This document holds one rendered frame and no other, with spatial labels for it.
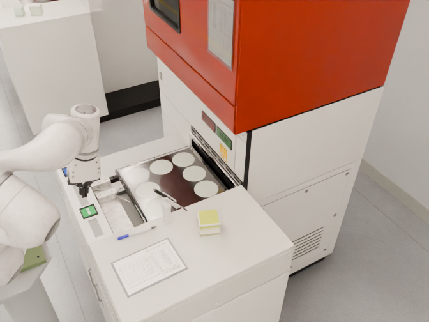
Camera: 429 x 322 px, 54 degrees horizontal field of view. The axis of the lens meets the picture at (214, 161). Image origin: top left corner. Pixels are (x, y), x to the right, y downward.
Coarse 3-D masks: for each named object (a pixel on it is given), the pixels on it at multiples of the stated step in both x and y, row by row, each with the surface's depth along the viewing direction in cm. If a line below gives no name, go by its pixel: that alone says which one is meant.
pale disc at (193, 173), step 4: (188, 168) 184; (192, 168) 184; (196, 168) 184; (200, 168) 184; (184, 172) 182; (188, 172) 182; (192, 172) 182; (196, 172) 182; (200, 172) 182; (204, 172) 182; (184, 176) 180; (188, 176) 180; (192, 176) 180; (196, 176) 180; (200, 176) 180; (204, 176) 180; (188, 180) 178; (192, 180) 178; (196, 180) 178
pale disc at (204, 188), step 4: (196, 184) 176; (200, 184) 176; (204, 184) 176; (208, 184) 176; (212, 184) 176; (196, 188) 174; (200, 188) 174; (204, 188) 174; (208, 188) 174; (212, 188) 174; (216, 188) 174; (196, 192) 172; (200, 192) 172; (204, 192) 173; (208, 192) 173; (212, 192) 173; (216, 192) 173; (200, 196) 171; (204, 196) 171; (208, 196) 171
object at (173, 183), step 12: (168, 156) 190; (132, 168) 183; (144, 168) 184; (180, 168) 184; (204, 168) 184; (132, 180) 178; (144, 180) 178; (156, 180) 178; (168, 180) 178; (180, 180) 178; (204, 180) 178; (216, 180) 178; (132, 192) 172; (168, 192) 172; (180, 192) 172; (192, 192) 173; (144, 204) 167; (180, 204) 167
